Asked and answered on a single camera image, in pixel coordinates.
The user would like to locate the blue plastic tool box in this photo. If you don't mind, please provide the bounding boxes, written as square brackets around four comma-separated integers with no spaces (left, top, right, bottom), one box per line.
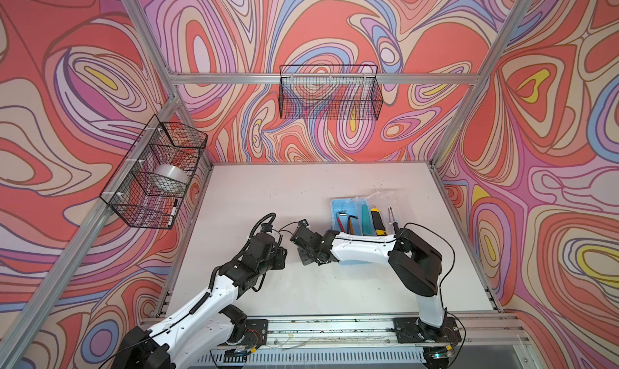
[330,189,412,265]

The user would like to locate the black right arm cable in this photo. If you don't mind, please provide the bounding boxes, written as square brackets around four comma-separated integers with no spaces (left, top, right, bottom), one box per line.
[277,221,458,322]

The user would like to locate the black wire basket left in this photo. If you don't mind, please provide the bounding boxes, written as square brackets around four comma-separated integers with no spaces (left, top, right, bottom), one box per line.
[100,116,208,230]

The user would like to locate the black wire basket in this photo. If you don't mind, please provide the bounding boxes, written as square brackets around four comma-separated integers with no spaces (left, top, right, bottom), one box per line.
[100,116,208,230]
[278,64,384,121]

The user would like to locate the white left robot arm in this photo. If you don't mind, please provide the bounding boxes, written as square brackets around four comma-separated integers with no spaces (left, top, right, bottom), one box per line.
[110,232,287,368]

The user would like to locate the teal utility knife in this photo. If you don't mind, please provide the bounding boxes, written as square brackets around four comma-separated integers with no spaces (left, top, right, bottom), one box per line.
[361,204,376,236]

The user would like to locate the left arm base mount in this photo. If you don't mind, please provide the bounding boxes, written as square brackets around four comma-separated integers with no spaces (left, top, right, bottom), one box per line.
[219,318,269,349]

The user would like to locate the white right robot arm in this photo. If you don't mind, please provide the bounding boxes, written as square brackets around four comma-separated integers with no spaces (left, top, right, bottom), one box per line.
[291,222,446,330]

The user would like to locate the black marker pen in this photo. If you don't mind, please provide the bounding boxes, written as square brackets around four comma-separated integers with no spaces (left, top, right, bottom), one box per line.
[168,199,178,229]

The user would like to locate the grey tape roll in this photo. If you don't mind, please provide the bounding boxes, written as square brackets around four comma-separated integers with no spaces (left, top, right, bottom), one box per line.
[152,164,190,197]

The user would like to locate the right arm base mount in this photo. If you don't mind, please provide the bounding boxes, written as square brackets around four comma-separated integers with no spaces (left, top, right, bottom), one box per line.
[392,317,462,345]

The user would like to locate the yellow black utility knife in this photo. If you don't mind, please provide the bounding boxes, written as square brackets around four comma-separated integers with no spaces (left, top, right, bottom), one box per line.
[370,208,387,236]

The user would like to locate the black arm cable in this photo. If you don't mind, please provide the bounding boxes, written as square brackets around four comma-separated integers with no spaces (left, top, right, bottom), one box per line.
[277,221,458,322]
[247,212,277,239]

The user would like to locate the black wire basket back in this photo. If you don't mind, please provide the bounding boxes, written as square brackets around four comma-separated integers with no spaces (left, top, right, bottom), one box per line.
[278,64,384,121]

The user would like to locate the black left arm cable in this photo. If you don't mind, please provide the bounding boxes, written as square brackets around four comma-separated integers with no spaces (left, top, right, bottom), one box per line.
[247,212,277,239]

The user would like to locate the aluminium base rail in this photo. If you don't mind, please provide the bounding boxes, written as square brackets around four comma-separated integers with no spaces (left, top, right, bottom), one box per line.
[139,313,533,369]

